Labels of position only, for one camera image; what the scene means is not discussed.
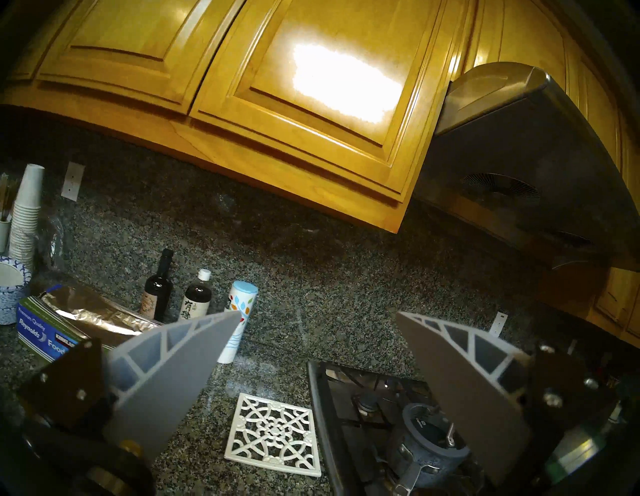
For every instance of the blue aluminium foil box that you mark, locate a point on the blue aluminium foil box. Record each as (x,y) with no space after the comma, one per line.
(40,330)

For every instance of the white lattice trivet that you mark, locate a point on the white lattice trivet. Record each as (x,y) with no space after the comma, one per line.
(272,435)

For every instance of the bundle of wooden sticks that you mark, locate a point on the bundle of wooden sticks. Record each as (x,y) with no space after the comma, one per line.
(5,200)

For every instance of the clear plastic bag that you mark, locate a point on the clear plastic bag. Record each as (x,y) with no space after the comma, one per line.
(52,242)

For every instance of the dark wine bottle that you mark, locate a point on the dark wine bottle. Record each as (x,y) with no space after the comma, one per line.
(156,295)

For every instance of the white paper cup stack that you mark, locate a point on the white paper cup stack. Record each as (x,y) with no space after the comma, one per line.
(27,215)

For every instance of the white salt canister blue lid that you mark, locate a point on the white salt canister blue lid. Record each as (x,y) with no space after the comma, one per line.
(240,305)

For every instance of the stainless range hood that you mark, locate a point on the stainless range hood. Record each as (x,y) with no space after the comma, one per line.
(525,145)

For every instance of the stainless gas cooktop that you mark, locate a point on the stainless gas cooktop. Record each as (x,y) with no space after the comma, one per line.
(332,425)

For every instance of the white wall outlet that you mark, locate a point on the white wall outlet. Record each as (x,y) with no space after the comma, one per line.
(498,324)
(73,181)

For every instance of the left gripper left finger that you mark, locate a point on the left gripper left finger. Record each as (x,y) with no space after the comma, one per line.
(165,380)

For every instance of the grey speckled saucepan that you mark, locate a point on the grey speckled saucepan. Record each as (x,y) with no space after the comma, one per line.
(425,465)

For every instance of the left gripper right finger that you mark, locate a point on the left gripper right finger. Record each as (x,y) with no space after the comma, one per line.
(465,395)

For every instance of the grey pot lid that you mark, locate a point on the grey pot lid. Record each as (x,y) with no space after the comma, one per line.
(417,415)

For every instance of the soy sauce bottle white cap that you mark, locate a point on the soy sauce bottle white cap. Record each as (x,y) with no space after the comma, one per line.
(195,300)

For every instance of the blue patterned paper bowl stack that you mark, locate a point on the blue patterned paper bowl stack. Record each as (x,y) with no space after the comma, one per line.
(10,295)

